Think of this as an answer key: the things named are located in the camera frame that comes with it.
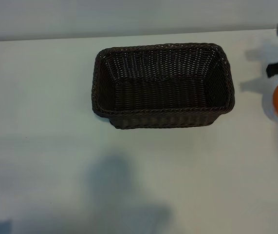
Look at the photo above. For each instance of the dark brown wicker basket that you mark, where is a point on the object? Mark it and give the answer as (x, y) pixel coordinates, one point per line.
(163, 97)

